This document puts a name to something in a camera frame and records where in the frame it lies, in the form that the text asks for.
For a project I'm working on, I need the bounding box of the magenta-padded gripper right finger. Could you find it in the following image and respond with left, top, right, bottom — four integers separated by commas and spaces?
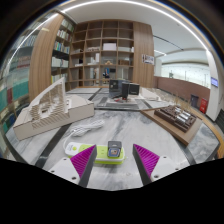
132, 143, 181, 187

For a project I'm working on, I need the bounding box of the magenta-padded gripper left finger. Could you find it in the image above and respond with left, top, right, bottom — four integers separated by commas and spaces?
48, 144, 98, 188

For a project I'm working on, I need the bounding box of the small grey charger block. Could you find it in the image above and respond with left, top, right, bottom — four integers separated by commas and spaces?
107, 140, 123, 159

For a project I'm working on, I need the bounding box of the white and green power strip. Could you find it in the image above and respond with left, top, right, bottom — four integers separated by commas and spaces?
64, 141, 126, 165

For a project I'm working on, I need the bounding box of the brown model on wooden board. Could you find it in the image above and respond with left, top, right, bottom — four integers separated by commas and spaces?
139, 104, 204, 147

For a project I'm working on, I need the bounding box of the white architectural building model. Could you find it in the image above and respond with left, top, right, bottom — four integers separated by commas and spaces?
12, 77, 96, 141

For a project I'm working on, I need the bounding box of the small white building model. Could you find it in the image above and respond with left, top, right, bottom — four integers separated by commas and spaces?
139, 87, 163, 102

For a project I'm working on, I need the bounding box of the dark bin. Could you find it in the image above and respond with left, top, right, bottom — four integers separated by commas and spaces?
190, 94, 200, 109

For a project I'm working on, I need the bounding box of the red bin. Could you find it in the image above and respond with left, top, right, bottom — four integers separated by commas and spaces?
199, 98, 209, 115

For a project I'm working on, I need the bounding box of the black building model on base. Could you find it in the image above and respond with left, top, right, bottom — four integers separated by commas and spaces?
96, 78, 142, 111

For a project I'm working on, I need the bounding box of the glass-fronted book shelf unit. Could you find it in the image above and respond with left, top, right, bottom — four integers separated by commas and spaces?
0, 19, 41, 134

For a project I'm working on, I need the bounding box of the wooden shelf unit with books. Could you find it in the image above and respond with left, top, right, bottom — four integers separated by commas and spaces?
49, 18, 76, 84

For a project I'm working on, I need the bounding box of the wooden cubby shelf unit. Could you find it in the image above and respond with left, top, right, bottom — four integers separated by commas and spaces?
68, 19, 135, 89

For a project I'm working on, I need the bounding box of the curved ceiling light strip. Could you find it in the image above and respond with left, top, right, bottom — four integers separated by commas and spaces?
63, 0, 208, 51

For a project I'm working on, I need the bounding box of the wall-mounted display screen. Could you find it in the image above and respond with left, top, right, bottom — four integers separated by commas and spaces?
210, 76, 220, 88

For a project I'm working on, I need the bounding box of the wall poster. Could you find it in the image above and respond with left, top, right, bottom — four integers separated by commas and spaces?
141, 53, 155, 66

